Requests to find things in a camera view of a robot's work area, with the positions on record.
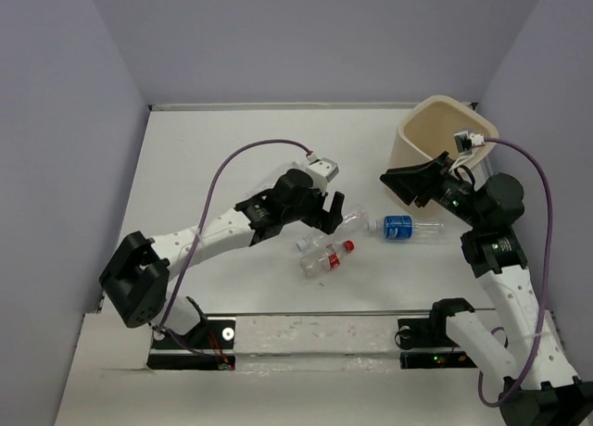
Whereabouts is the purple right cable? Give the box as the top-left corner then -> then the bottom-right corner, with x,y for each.
476,137 -> 556,407

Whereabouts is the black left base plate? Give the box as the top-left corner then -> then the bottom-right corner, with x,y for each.
146,316 -> 236,371

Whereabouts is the clear bottle white blue cap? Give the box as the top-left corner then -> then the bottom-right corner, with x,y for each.
296,207 -> 370,252

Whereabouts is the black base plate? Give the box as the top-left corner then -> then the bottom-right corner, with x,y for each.
146,316 -> 236,371
394,318 -> 476,370

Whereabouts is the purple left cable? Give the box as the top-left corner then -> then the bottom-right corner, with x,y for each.
157,139 -> 316,353

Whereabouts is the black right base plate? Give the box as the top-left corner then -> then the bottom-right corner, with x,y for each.
394,318 -> 476,370

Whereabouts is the red label plastic bottle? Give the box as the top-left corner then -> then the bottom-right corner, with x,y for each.
299,240 -> 355,278

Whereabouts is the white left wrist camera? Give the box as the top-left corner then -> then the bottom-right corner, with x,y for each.
306,158 -> 339,183

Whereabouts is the purple cable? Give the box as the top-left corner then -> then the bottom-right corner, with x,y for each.
157,139 -> 316,353
476,137 -> 556,407

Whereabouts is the blue label plastic bottle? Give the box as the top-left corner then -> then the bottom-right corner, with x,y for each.
367,215 -> 445,243

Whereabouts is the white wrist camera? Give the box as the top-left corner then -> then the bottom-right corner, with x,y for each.
306,158 -> 339,183
454,131 -> 486,155

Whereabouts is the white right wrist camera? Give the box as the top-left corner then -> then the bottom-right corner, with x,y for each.
454,131 -> 486,155

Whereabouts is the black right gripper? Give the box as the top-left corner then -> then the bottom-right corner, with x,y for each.
378,151 -> 486,229

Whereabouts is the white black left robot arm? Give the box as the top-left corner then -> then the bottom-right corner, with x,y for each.
99,159 -> 345,347

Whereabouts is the beige plastic bin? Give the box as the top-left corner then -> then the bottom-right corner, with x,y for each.
387,95 -> 498,169

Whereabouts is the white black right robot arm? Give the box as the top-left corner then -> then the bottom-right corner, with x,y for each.
380,153 -> 592,425

